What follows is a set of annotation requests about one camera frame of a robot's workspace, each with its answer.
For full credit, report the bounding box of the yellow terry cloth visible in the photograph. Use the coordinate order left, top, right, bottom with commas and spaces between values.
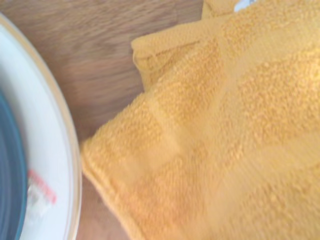
80, 0, 320, 240

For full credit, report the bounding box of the white plate with tan rim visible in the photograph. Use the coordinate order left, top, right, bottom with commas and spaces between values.
0, 12, 84, 240

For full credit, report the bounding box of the red and white price sticker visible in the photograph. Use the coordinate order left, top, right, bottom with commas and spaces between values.
26, 168, 58, 221

